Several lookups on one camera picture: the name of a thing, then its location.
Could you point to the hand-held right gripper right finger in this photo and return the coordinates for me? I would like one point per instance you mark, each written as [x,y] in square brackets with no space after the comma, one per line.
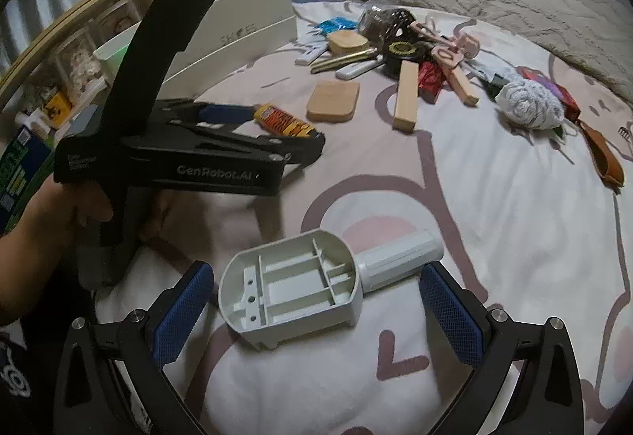
[452,316]

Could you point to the black round tin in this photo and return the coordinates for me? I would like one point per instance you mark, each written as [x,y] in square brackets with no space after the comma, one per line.
[403,52]

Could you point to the white shoe box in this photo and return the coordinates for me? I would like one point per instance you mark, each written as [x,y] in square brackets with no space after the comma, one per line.
[237,34]

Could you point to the dark green packet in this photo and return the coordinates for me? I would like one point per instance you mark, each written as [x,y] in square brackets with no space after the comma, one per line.
[494,84]

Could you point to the person's left hand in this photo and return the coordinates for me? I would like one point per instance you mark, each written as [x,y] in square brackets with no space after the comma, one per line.
[81,207]

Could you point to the oval wooden box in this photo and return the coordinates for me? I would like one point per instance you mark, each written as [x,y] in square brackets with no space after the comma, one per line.
[346,42]

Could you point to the pink scissors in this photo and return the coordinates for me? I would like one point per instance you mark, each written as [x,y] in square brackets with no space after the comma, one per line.
[447,50]

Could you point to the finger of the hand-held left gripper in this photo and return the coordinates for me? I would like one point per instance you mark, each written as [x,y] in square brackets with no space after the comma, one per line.
[296,149]
[227,114]

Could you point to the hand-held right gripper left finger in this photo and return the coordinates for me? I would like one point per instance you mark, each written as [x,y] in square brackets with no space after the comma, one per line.
[180,311]

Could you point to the thin wooden stick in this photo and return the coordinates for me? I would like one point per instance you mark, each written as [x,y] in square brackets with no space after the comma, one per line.
[465,86]

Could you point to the white and blue packet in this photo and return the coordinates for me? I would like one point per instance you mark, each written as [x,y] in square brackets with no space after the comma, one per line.
[487,69]

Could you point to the rounded wooden block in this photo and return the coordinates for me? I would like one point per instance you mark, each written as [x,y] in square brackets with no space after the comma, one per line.
[331,100]

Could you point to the gold pen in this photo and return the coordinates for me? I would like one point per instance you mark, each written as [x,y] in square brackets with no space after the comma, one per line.
[341,60]

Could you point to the white knit ball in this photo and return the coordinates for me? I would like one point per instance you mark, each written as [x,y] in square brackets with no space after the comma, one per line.
[529,106]

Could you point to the dark brown hair claw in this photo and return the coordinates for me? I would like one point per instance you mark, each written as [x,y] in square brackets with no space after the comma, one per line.
[403,20]

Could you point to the long wooden block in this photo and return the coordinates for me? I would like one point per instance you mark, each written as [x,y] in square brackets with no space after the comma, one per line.
[406,99]

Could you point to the orange striped tube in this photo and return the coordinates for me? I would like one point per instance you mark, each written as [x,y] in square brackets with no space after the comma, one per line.
[279,120]

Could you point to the clear bag with brown roll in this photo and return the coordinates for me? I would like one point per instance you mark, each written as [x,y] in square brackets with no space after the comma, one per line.
[373,20]

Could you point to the clear display box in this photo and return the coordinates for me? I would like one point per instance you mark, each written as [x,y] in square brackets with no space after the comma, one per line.
[74,64]
[118,15]

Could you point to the red flat box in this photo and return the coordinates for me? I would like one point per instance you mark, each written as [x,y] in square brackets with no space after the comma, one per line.
[564,99]

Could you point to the person's black shirt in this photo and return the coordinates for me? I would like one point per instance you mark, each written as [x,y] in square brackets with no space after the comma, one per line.
[20,390]

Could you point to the blue green carton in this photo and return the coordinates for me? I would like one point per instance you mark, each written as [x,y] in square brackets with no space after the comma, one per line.
[20,173]

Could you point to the white pen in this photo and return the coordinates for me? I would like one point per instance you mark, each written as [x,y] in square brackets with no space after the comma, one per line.
[358,69]
[310,55]

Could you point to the printed bed sheet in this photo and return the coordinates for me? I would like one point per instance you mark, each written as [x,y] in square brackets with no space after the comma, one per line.
[445,197]

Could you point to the person's left forearm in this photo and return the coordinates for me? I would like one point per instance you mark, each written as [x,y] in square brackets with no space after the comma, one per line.
[29,262]

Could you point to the yellow box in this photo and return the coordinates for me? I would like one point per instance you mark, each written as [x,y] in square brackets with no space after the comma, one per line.
[58,108]

